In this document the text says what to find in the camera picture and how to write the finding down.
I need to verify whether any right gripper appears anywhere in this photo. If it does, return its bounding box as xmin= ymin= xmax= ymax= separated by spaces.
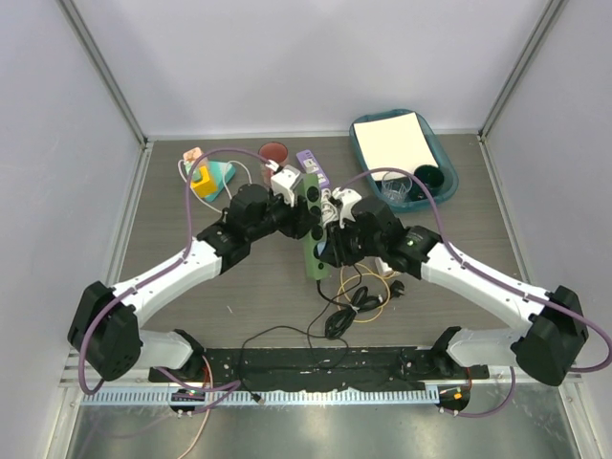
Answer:
xmin=321 ymin=213 xmax=385 ymax=269

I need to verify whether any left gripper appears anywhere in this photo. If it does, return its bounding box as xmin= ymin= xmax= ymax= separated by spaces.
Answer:
xmin=249 ymin=187 xmax=316 ymax=241

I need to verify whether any green power strip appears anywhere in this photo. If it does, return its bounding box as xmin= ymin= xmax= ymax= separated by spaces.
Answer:
xmin=303 ymin=173 xmax=329 ymax=281

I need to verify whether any white cube adapter plug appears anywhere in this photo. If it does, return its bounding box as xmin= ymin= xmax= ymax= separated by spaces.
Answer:
xmin=375 ymin=258 xmax=395 ymax=277

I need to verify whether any purple power strip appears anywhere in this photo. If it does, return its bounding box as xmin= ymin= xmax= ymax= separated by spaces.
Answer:
xmin=295 ymin=150 xmax=330 ymax=189

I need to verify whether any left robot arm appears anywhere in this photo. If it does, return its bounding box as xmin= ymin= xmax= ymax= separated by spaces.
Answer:
xmin=68 ymin=185 xmax=320 ymax=394

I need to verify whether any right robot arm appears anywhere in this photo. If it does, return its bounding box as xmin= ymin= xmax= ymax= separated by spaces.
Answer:
xmin=315 ymin=189 xmax=588 ymax=386

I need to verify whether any black round plug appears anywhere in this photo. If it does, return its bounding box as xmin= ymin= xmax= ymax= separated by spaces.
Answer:
xmin=389 ymin=280 xmax=405 ymax=298

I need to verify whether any teal triangular base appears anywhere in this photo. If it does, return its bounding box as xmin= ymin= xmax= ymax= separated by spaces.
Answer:
xmin=205 ymin=161 xmax=235 ymax=203

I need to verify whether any pink mug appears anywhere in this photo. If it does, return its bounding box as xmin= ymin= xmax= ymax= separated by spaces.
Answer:
xmin=258 ymin=142 xmax=289 ymax=186

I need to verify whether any clear plastic cup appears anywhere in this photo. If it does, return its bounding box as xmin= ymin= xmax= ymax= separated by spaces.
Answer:
xmin=381 ymin=171 xmax=412 ymax=205

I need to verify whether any black mounting plate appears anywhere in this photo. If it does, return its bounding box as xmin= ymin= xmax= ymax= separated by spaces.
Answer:
xmin=204 ymin=346 xmax=490 ymax=391

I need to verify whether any dark green cup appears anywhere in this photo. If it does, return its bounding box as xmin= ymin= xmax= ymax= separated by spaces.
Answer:
xmin=411 ymin=164 xmax=445 ymax=200

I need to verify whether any white paper sheet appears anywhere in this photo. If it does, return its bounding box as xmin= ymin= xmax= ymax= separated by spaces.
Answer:
xmin=353 ymin=112 xmax=438 ymax=173

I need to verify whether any teal plastic tray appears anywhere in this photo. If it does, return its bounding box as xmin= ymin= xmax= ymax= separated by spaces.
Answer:
xmin=349 ymin=109 xmax=459 ymax=204

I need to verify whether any white coiled cord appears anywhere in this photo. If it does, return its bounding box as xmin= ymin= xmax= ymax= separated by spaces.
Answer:
xmin=318 ymin=187 xmax=341 ymax=228

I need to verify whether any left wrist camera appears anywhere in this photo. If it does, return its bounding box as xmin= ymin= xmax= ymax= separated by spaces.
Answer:
xmin=271 ymin=165 xmax=301 ymax=207

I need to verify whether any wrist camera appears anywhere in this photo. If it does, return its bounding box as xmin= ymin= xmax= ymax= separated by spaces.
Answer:
xmin=331 ymin=187 xmax=362 ymax=229
xmin=271 ymin=165 xmax=301 ymax=207

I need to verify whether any yellow coiled cable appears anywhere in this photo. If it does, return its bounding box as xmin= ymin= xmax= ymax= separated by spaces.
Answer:
xmin=337 ymin=267 xmax=389 ymax=325

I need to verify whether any white thin cable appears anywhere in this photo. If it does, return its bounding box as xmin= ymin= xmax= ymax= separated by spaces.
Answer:
xmin=177 ymin=159 xmax=254 ymax=215

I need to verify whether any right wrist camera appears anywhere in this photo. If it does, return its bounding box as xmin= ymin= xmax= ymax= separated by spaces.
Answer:
xmin=331 ymin=187 xmax=362 ymax=229

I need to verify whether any black bundled cable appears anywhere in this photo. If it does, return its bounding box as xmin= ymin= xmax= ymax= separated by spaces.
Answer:
xmin=238 ymin=278 xmax=383 ymax=398

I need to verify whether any slotted cable duct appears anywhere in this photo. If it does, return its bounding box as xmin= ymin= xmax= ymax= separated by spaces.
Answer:
xmin=81 ymin=386 xmax=441 ymax=406

